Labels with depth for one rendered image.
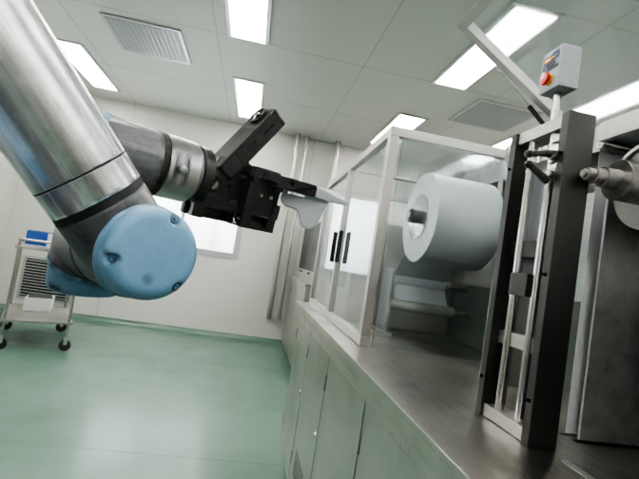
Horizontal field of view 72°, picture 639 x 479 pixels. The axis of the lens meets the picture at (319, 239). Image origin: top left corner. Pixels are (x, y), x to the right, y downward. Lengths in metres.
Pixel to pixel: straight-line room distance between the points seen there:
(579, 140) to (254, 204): 0.54
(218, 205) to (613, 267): 0.68
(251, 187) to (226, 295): 5.34
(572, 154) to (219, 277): 5.33
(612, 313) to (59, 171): 0.85
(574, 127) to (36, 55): 0.73
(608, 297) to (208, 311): 5.35
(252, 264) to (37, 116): 5.55
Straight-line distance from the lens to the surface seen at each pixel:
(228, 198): 0.58
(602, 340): 0.92
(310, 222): 0.59
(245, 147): 0.57
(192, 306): 5.94
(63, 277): 0.50
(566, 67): 1.19
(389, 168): 1.41
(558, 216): 0.79
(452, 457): 0.68
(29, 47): 0.37
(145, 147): 0.51
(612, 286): 0.92
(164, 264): 0.36
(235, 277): 5.87
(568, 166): 0.82
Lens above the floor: 1.13
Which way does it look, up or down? 3 degrees up
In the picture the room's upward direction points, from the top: 9 degrees clockwise
